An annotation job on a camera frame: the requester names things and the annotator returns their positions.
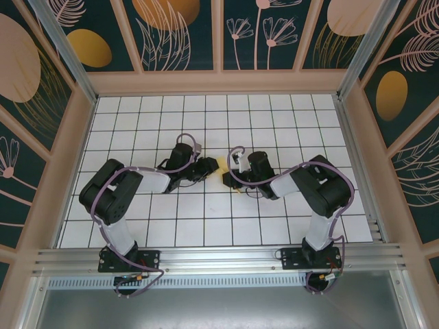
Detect yellow cloth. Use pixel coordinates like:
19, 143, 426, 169
215, 156, 230, 179

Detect black base plate left arm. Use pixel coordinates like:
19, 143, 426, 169
98, 248, 162, 273

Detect black base plate right arm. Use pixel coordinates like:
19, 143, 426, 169
280, 246, 343, 271

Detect grey metal sheet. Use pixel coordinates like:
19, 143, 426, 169
34, 287, 409, 329

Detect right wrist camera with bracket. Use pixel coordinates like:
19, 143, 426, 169
232, 154, 248, 174

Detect long aluminium mounting rail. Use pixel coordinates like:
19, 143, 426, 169
32, 243, 407, 275

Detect slotted grey cable duct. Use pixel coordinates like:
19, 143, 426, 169
47, 276, 309, 289

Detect aluminium side rail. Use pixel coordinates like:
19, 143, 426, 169
334, 95, 387, 244

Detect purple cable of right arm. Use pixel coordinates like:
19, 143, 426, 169
228, 146, 356, 296

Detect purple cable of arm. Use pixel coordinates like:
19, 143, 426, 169
228, 146, 356, 296
89, 132, 203, 300

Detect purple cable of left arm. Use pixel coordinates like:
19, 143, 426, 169
89, 132, 203, 300

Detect wall panel large orange circle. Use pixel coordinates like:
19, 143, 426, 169
123, 0, 217, 71

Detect wall panel pink flowers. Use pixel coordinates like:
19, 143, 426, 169
222, 0, 302, 71

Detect wall panel small golden oval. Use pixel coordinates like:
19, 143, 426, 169
44, 0, 143, 73

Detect wall panel pale pink circle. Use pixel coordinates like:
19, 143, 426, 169
301, 0, 375, 69

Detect aluminium corner post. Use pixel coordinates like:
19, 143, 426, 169
27, 0, 99, 103
335, 0, 401, 100

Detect wall panel pink leaf outlines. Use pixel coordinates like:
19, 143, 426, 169
390, 133, 439, 244

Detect wall panel single flower outline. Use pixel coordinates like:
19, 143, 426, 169
0, 112, 47, 251

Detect wall panel oval and feather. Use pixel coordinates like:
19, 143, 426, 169
359, 0, 439, 148

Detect wall panel large pink oval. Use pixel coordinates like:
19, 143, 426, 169
0, 0, 75, 162

